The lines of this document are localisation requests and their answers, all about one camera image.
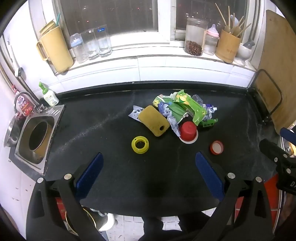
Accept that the blue baby bottle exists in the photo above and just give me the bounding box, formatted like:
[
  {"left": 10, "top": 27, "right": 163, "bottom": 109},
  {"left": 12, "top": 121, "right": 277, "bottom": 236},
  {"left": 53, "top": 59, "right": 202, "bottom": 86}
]
[{"left": 70, "top": 33, "right": 88, "bottom": 64}]

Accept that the red cabinet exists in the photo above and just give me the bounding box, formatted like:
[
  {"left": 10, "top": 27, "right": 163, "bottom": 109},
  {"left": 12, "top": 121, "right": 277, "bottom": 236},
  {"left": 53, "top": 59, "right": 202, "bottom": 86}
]
[{"left": 233, "top": 174, "right": 281, "bottom": 229}]

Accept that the bamboo utensil holder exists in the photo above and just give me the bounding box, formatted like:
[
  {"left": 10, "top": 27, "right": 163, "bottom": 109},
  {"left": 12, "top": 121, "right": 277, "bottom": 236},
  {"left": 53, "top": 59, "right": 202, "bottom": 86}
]
[{"left": 215, "top": 29, "right": 242, "bottom": 64}]

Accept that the large blue white wrapper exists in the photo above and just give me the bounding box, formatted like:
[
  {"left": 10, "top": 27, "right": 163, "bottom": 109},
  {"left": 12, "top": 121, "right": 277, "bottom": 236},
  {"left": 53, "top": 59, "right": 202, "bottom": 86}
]
[{"left": 158, "top": 103, "right": 182, "bottom": 137}]

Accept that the yellow plastic pitcher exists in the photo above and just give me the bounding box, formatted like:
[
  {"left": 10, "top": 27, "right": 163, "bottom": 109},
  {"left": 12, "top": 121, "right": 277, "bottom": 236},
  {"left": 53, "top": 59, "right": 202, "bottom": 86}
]
[{"left": 36, "top": 20, "right": 74, "bottom": 73}]

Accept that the wooden cutting board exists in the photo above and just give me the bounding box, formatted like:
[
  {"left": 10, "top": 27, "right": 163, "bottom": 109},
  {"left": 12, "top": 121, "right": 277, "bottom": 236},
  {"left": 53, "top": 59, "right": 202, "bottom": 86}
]
[{"left": 255, "top": 10, "right": 296, "bottom": 132}]

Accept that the red bottle cap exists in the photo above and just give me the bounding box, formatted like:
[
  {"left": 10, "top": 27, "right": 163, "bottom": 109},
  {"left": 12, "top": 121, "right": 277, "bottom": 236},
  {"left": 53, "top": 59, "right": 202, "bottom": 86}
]
[{"left": 210, "top": 140, "right": 225, "bottom": 155}]

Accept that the bundle of wooden utensils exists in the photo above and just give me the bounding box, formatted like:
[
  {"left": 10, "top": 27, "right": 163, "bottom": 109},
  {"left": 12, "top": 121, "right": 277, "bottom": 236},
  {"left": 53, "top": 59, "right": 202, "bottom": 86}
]
[{"left": 215, "top": 3, "right": 251, "bottom": 37}]

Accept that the clear plastic cup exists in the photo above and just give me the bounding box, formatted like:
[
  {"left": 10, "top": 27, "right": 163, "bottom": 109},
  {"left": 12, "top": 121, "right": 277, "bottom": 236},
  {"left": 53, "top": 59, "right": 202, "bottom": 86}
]
[{"left": 192, "top": 94, "right": 204, "bottom": 106}]

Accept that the small blue white wrapper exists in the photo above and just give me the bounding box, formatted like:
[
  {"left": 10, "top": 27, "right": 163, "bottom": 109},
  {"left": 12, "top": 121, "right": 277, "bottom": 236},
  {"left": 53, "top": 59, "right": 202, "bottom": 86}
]
[{"left": 206, "top": 104, "right": 219, "bottom": 118}]

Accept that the white window frame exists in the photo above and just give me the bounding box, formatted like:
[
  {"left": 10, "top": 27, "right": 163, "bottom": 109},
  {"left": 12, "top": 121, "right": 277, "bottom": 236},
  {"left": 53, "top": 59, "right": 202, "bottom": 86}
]
[{"left": 52, "top": 0, "right": 262, "bottom": 44}]

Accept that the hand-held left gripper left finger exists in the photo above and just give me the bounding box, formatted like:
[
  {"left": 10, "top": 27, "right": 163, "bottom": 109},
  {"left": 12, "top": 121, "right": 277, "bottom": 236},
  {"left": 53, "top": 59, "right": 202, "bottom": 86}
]
[{"left": 26, "top": 152, "right": 109, "bottom": 241}]

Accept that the green cap detergent bottle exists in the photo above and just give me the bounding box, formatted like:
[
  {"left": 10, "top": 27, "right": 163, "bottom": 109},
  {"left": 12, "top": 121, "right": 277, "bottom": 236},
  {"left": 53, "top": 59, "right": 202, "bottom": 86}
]
[{"left": 38, "top": 82, "right": 59, "bottom": 107}]

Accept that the steel sink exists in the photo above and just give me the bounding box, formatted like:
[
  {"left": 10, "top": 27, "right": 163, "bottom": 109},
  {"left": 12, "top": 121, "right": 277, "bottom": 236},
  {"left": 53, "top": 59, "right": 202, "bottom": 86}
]
[{"left": 14, "top": 104, "right": 66, "bottom": 176}]

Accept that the steel faucet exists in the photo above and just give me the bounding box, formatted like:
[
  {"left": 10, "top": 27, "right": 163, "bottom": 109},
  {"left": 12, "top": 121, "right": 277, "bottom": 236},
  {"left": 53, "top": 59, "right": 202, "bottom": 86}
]
[{"left": 14, "top": 91, "right": 44, "bottom": 114}]

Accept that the dark green packet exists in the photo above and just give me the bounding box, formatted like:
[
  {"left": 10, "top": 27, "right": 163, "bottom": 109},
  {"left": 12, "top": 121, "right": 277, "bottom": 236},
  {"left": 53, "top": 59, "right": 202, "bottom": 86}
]
[{"left": 169, "top": 104, "right": 188, "bottom": 123}]

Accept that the red plastic cup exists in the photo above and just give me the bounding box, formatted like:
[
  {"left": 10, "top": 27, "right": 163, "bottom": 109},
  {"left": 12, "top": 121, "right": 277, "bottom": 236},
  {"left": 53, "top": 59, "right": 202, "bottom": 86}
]
[{"left": 179, "top": 121, "right": 199, "bottom": 144}]

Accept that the pink baby bottle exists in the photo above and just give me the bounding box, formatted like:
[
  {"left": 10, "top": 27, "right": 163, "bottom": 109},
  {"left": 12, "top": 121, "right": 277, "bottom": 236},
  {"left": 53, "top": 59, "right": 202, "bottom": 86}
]
[{"left": 203, "top": 24, "right": 220, "bottom": 55}]

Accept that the silver blister pack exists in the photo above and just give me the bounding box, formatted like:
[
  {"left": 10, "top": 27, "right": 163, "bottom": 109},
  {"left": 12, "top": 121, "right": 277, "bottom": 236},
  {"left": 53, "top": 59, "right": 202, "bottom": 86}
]
[{"left": 129, "top": 105, "right": 146, "bottom": 121}]

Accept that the yellow plastic ring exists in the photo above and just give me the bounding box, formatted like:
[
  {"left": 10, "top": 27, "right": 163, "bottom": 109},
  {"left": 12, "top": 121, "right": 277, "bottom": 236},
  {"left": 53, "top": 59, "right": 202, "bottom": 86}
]
[{"left": 131, "top": 136, "right": 149, "bottom": 154}]

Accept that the clear jar with brown beans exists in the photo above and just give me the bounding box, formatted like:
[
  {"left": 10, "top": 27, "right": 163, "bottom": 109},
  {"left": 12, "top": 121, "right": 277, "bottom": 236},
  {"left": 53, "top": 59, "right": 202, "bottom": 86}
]
[{"left": 184, "top": 17, "right": 208, "bottom": 56}]

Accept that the green plastic toy piece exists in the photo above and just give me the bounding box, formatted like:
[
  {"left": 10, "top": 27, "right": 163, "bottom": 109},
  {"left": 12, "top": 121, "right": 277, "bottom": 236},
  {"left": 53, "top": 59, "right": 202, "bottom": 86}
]
[{"left": 199, "top": 118, "right": 218, "bottom": 128}]

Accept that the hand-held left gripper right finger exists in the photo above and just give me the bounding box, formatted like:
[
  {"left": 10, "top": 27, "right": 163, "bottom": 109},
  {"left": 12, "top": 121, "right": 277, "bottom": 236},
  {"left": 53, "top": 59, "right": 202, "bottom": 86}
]
[{"left": 195, "top": 151, "right": 274, "bottom": 241}]

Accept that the red packet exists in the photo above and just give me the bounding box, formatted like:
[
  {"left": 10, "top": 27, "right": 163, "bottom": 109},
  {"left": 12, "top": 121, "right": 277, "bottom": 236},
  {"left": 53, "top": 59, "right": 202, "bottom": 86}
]
[{"left": 17, "top": 96, "right": 35, "bottom": 116}]

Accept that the black wire rack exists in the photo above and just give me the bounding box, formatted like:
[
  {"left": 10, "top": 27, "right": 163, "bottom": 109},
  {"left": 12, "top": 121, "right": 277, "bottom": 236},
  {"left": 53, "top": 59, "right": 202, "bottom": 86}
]
[{"left": 247, "top": 69, "right": 283, "bottom": 124}]

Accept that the white ceramic bowl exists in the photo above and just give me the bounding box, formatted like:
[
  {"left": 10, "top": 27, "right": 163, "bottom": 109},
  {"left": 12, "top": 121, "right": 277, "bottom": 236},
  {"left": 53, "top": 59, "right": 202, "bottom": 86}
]
[{"left": 233, "top": 38, "right": 256, "bottom": 66}]

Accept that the steel bowl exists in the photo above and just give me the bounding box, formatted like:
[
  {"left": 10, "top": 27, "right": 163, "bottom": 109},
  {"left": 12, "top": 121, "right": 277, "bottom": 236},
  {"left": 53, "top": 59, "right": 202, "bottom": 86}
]
[{"left": 4, "top": 115, "right": 23, "bottom": 147}]

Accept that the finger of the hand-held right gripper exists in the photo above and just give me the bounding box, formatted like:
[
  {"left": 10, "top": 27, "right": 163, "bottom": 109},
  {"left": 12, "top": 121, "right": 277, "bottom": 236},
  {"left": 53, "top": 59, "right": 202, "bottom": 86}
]
[
  {"left": 280, "top": 128, "right": 296, "bottom": 142},
  {"left": 259, "top": 138, "right": 296, "bottom": 166}
]

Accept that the yellow sponge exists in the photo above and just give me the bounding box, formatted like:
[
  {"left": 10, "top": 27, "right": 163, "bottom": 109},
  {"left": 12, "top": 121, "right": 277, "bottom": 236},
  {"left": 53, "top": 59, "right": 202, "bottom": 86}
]
[{"left": 138, "top": 105, "right": 170, "bottom": 138}]

